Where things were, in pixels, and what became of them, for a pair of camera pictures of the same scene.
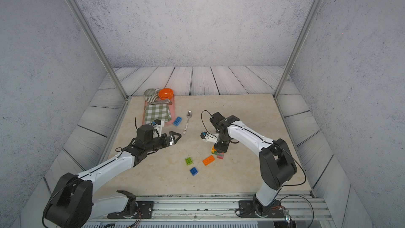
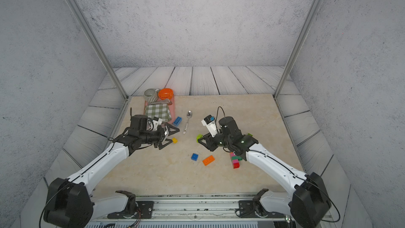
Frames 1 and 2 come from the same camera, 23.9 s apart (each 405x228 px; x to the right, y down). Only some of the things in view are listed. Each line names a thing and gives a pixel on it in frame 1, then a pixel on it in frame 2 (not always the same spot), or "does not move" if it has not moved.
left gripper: (171, 141) -> (160, 144)
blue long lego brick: (177, 121) does not move
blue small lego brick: (193, 171) -> (194, 157)
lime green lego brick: (189, 161) -> (199, 136)
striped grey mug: (151, 95) does not move
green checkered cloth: (157, 111) does not move
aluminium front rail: (300, 207) does not move
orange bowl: (165, 93) does not move
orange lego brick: (209, 160) does not move
